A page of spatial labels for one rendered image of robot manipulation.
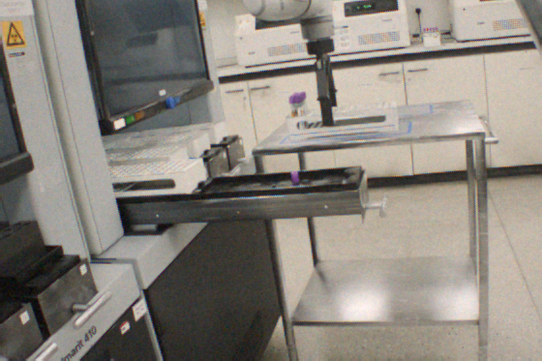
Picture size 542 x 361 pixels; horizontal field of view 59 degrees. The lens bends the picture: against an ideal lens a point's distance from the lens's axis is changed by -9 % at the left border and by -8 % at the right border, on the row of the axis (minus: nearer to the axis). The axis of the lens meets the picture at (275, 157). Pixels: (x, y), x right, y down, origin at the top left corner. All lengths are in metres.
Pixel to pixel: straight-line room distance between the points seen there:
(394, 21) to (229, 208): 2.40
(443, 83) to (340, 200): 2.39
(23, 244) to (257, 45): 2.72
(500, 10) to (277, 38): 1.42
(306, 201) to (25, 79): 0.56
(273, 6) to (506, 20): 2.32
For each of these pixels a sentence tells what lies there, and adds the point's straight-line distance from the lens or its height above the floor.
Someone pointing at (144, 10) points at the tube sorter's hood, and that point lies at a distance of 1.32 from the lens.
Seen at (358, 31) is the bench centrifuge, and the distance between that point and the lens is 3.29.
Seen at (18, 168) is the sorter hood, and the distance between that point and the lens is 0.87.
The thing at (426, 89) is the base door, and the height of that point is 0.63.
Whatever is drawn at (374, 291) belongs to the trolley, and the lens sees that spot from 1.67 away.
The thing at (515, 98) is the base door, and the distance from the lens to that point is 3.38.
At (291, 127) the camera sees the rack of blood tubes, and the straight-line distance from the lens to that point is 1.38.
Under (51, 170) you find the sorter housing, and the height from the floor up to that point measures 0.94.
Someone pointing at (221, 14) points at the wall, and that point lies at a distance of 4.15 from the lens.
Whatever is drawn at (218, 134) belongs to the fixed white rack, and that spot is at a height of 0.84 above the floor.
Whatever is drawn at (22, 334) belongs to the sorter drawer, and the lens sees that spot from 0.79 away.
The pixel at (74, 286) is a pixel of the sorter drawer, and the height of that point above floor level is 0.78.
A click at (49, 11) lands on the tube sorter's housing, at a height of 1.23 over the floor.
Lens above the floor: 1.11
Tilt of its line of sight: 14 degrees down
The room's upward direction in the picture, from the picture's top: 9 degrees counter-clockwise
